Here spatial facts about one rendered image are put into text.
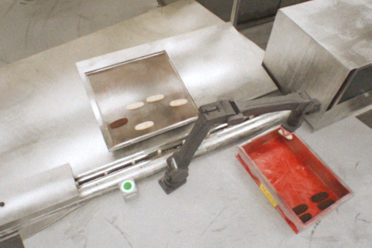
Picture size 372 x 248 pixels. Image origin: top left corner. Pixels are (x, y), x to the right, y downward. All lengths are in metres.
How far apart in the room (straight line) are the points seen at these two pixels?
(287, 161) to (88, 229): 1.02
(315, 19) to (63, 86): 1.50
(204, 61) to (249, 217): 0.95
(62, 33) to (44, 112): 2.10
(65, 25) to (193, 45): 2.34
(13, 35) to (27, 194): 2.80
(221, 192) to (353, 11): 1.20
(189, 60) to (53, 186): 1.03
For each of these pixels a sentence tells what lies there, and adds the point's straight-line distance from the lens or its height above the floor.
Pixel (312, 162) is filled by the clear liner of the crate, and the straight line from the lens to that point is 1.65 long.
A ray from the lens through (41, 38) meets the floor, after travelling 3.90.
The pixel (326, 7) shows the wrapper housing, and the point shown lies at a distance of 1.90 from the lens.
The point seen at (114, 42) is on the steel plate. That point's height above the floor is 0.82.
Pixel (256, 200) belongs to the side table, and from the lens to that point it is 1.52.
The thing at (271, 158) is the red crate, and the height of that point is 0.82.
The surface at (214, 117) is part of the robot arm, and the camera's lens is 1.11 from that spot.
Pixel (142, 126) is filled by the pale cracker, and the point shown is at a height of 0.91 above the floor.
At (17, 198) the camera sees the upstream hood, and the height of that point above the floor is 0.92.
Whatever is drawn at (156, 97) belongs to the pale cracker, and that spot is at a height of 0.93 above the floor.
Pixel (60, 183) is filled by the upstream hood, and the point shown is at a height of 0.92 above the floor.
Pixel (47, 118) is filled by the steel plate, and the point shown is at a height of 0.82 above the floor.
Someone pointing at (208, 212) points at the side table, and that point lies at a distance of 1.45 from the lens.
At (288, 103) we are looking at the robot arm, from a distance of 1.29.
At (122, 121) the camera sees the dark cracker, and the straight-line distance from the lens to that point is 1.60.
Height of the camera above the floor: 2.17
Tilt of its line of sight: 51 degrees down
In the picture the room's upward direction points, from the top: 4 degrees clockwise
